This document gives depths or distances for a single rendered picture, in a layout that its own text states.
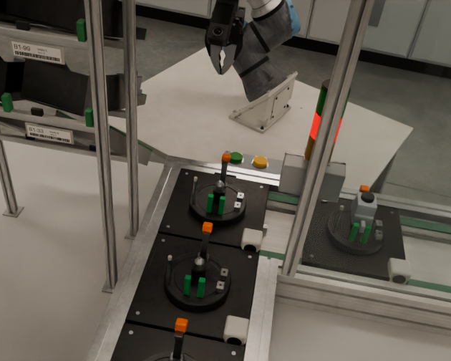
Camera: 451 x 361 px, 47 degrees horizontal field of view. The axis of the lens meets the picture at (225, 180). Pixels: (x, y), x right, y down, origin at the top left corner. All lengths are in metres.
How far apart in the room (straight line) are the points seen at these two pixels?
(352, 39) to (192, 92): 1.14
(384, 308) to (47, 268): 0.78
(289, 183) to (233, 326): 0.30
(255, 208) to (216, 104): 0.66
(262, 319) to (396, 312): 0.33
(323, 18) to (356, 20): 3.39
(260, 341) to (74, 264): 0.49
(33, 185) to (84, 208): 0.17
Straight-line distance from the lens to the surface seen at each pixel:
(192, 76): 2.01
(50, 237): 1.37
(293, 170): 1.00
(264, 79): 1.72
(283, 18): 1.72
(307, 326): 1.23
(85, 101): 0.97
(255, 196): 1.32
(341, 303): 1.23
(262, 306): 1.12
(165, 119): 1.76
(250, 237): 1.19
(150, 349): 1.02
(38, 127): 0.98
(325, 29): 4.25
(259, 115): 1.72
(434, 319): 1.28
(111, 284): 1.24
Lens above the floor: 1.85
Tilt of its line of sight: 40 degrees down
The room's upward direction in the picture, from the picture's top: 7 degrees clockwise
